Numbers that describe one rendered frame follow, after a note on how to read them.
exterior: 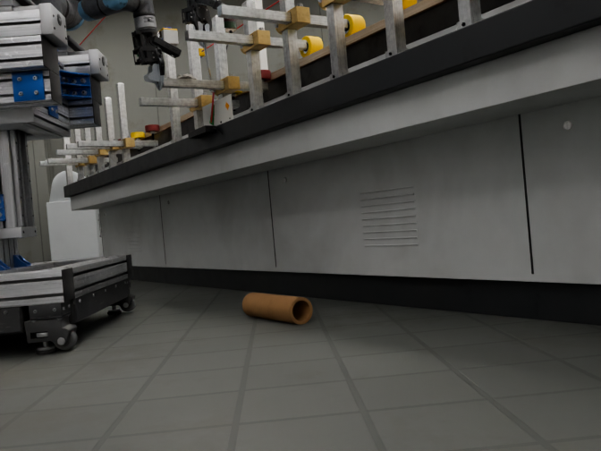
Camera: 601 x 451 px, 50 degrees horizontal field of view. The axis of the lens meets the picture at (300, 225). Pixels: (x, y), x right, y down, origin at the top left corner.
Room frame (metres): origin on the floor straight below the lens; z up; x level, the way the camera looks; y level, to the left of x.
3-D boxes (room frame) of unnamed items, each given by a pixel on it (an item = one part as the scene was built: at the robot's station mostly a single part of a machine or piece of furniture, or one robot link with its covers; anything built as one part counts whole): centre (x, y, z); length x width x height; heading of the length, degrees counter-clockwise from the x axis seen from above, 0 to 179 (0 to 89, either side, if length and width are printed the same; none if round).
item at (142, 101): (2.66, 0.41, 0.82); 0.43 x 0.03 x 0.04; 123
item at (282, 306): (2.02, 0.10, 0.04); 0.30 x 0.08 x 0.08; 33
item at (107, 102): (3.77, 1.06, 0.88); 0.03 x 0.03 x 0.48; 33
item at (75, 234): (8.44, 2.91, 0.60); 0.65 x 0.54 x 1.20; 92
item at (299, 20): (2.07, -0.03, 0.94); 0.13 x 0.06 x 0.05; 33
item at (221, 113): (2.52, 0.29, 0.75); 0.26 x 0.01 x 0.10; 33
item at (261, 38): (2.28, 0.10, 0.94); 0.13 x 0.06 x 0.05; 33
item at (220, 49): (2.51, 0.25, 0.89); 0.03 x 0.03 x 0.48; 33
